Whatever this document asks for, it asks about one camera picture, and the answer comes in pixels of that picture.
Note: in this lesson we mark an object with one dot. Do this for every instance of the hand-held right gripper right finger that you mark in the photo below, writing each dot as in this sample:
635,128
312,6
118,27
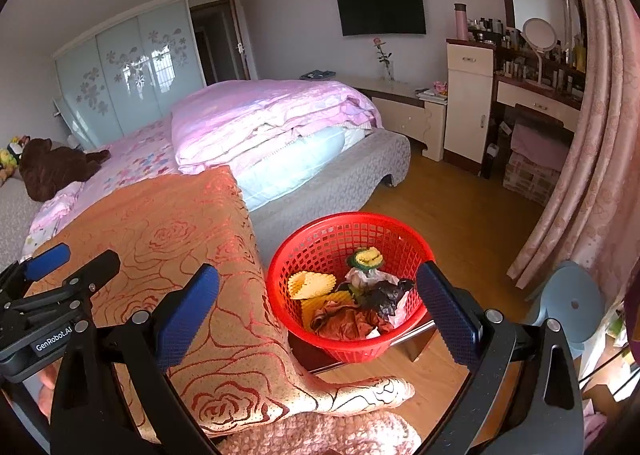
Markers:
450,315

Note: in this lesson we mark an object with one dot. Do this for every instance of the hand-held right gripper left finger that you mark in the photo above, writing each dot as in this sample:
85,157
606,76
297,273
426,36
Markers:
187,315

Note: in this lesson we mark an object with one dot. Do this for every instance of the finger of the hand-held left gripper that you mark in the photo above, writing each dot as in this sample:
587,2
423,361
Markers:
47,255
97,270

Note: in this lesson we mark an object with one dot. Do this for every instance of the large black plastic bag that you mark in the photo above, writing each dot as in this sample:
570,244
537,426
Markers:
387,292

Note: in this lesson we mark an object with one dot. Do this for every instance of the orange plastic bag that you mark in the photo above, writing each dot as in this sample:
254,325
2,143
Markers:
350,322

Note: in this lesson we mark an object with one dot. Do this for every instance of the red plastic basket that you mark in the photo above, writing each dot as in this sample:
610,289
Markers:
300,245

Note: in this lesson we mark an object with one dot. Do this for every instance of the person's left hand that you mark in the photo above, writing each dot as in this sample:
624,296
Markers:
47,385

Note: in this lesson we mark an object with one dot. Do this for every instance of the orange rose-pattern blanket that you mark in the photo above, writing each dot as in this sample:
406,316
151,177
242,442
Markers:
200,245

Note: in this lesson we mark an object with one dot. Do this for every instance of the brown plush toy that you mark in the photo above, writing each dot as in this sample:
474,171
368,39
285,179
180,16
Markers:
55,167

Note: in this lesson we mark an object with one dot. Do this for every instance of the colourful plush toys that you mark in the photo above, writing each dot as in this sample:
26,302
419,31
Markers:
10,155

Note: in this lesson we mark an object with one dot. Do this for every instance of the pink floral bedsheet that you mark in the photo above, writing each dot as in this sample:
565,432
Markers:
135,160

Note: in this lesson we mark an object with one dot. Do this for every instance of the light blue plastic stool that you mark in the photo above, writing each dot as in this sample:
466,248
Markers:
575,305

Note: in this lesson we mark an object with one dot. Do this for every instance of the patterned storage box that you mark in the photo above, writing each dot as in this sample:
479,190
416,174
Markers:
525,180

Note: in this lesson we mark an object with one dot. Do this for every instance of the pink fluffy robe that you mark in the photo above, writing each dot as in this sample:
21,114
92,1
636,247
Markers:
325,435

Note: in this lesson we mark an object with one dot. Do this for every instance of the bed with grey skirt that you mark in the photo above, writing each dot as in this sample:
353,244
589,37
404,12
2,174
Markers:
330,185

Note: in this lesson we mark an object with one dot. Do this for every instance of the light blue pillow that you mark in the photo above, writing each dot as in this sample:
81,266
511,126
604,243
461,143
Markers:
290,165

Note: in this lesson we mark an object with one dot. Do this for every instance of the wardrobe with glass sliding doors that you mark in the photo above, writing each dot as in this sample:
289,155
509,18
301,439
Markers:
120,80

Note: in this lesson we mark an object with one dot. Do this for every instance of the stool with pink cloth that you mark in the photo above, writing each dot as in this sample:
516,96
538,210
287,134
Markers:
537,142

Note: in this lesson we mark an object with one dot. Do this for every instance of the low cream television cabinet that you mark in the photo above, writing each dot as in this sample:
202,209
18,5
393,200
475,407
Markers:
400,117

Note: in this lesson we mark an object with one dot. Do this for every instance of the tall cream cabinet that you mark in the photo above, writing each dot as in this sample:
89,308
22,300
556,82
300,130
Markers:
467,105

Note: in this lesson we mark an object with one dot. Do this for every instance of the folded pink quilt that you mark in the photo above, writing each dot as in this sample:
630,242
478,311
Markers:
260,115

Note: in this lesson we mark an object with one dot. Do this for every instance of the small pink ornament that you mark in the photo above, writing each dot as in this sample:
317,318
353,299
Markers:
440,87

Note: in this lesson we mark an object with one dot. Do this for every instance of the cream dressing table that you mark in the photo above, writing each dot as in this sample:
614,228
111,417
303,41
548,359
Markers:
530,97

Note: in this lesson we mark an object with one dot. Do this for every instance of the pink curtain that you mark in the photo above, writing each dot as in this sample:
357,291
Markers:
600,135

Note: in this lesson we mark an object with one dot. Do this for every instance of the rose in glass vase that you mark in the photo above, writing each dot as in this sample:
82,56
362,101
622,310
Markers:
389,71

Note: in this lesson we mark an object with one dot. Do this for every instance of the row of cosmetic bottles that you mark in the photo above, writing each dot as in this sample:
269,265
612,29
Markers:
515,67

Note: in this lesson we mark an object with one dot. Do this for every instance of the white room door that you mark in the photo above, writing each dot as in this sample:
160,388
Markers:
240,45

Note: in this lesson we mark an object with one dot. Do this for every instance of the pink thermos bottle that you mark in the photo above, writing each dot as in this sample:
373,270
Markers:
460,25

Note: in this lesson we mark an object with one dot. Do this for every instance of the round white makeup mirror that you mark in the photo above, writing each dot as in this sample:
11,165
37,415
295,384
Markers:
539,35

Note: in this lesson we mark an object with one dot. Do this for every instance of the black wall television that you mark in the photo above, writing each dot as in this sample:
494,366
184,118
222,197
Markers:
380,5

